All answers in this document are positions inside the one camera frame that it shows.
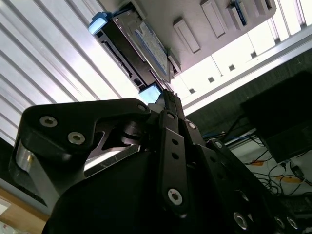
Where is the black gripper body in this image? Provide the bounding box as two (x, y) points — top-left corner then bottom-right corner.
(43, 117), (220, 234)

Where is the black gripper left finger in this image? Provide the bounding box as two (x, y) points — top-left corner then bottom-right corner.
(8, 89), (192, 219)

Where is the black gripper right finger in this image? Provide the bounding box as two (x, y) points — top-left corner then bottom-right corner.
(173, 94), (308, 234)

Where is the hard disk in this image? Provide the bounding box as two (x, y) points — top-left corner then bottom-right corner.
(88, 0), (182, 103)

